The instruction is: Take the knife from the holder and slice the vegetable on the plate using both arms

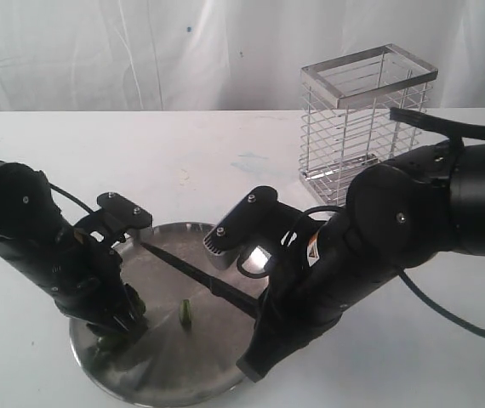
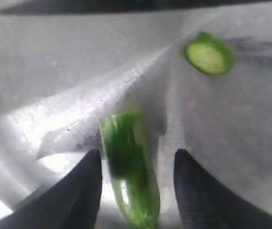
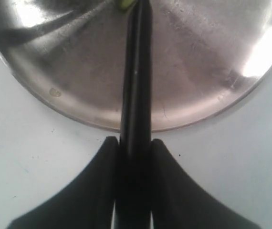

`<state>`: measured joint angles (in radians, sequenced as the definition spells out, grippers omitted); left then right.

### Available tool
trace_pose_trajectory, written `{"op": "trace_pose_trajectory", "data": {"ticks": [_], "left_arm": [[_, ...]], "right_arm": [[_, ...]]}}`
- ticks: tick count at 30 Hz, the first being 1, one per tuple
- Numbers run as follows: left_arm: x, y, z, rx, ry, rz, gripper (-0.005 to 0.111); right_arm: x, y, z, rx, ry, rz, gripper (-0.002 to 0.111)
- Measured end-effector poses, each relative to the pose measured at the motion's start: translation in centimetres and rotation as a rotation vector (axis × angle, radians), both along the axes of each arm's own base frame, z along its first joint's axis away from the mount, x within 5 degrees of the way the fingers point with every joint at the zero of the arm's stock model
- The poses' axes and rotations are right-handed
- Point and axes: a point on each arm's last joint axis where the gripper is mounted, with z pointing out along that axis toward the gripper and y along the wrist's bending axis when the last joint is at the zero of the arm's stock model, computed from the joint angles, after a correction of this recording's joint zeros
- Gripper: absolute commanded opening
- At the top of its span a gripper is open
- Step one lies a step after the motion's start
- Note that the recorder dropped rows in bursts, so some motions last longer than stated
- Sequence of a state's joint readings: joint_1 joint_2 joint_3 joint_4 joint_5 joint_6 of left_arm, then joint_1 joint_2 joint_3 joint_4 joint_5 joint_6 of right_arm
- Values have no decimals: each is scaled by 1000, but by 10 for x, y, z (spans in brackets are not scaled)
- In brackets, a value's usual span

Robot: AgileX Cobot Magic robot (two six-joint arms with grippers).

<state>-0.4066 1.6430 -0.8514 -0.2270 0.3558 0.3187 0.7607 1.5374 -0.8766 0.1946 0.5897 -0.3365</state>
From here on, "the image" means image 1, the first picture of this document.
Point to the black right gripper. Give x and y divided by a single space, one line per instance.
326 270

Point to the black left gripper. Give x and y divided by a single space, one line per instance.
83 278

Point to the green vegetable piece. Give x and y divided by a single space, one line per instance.
115 338

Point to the yellow-green vegetable piece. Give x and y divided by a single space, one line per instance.
185 314

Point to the black knife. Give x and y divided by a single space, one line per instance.
237 298

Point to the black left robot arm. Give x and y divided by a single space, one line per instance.
27 209

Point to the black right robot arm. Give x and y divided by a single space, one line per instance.
398 214

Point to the round stainless steel plate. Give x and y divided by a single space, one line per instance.
171 366

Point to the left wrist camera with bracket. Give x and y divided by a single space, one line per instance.
116 217

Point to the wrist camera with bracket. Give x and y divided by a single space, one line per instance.
116 217
258 219

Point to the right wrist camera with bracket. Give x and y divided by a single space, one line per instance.
258 219

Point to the chrome wire utensil holder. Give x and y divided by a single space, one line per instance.
346 103

